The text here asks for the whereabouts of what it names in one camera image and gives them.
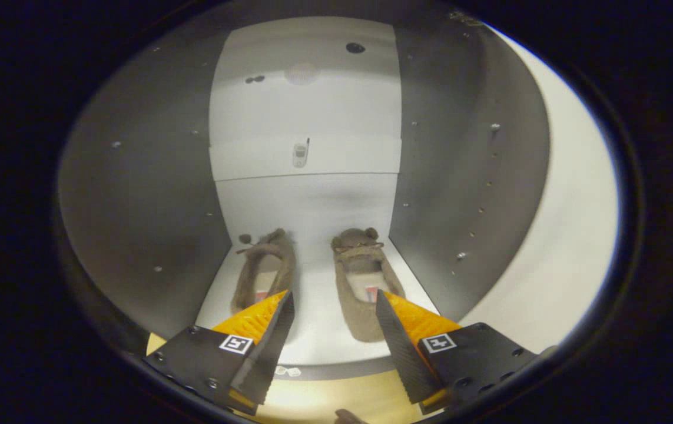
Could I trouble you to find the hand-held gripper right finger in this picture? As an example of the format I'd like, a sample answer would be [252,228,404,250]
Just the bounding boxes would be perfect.
[374,289,543,416]

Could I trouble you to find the brown plush shoe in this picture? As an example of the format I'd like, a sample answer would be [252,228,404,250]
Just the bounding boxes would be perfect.
[330,227,407,343]
[230,228,298,332]

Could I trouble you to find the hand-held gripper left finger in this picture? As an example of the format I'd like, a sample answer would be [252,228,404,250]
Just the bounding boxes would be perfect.
[144,289,296,416]

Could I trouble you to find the grey shoe cabinet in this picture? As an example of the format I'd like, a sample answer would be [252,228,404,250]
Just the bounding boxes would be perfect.
[55,12,552,382]

